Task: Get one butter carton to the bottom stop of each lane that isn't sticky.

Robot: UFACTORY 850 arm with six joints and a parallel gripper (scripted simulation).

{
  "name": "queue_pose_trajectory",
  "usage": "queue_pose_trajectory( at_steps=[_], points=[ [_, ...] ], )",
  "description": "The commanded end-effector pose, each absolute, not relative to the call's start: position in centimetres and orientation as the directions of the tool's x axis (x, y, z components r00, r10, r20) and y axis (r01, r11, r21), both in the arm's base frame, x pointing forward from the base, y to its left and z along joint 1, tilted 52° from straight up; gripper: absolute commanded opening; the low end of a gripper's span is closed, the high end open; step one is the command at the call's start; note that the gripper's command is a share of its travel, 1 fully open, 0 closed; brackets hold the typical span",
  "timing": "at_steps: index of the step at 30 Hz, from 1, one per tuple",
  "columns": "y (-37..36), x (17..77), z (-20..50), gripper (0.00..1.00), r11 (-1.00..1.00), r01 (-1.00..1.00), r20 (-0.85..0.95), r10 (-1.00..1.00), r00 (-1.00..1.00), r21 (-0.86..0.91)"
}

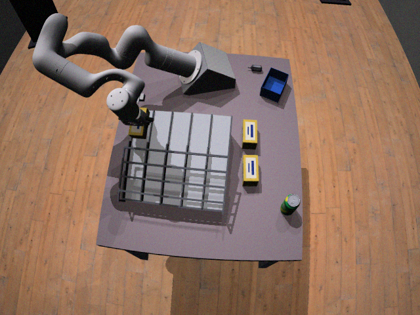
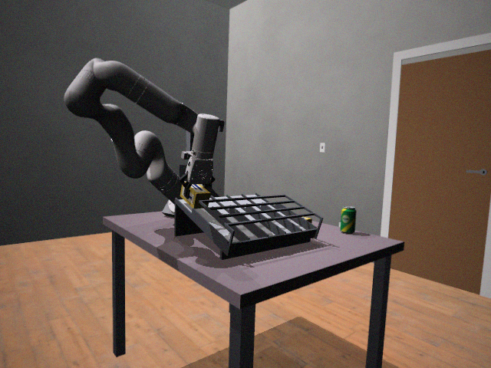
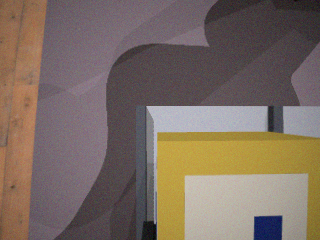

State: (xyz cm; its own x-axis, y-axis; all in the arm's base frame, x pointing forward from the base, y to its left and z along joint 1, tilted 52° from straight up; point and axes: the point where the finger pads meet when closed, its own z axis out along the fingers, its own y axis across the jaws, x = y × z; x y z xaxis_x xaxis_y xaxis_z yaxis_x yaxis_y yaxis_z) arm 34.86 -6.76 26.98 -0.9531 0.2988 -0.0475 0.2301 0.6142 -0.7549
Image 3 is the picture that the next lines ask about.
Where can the yellow carton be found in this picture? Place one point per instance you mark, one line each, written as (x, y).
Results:
(237, 186)

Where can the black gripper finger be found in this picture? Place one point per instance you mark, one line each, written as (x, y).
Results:
(149, 231)

